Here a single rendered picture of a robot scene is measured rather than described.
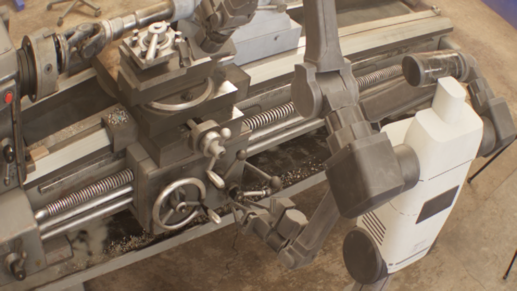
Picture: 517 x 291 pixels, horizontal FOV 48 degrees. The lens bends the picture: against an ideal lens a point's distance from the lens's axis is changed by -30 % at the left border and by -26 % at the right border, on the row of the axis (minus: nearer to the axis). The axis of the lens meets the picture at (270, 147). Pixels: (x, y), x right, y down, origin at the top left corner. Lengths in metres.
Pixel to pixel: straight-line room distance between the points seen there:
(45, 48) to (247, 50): 0.89
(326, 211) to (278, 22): 0.89
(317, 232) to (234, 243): 1.19
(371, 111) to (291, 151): 1.16
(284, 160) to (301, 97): 1.52
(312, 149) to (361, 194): 1.68
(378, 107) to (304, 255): 0.44
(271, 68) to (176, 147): 0.53
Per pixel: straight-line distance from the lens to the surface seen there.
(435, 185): 1.46
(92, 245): 2.48
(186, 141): 2.20
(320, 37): 1.34
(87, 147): 2.20
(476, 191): 3.73
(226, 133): 2.14
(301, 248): 1.96
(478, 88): 1.62
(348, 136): 1.32
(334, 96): 1.35
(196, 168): 2.31
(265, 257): 3.07
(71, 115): 2.50
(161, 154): 2.16
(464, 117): 1.47
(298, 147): 2.96
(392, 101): 1.77
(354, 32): 2.92
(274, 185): 2.40
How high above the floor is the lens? 2.30
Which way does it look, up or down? 40 degrees down
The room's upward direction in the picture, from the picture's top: 12 degrees clockwise
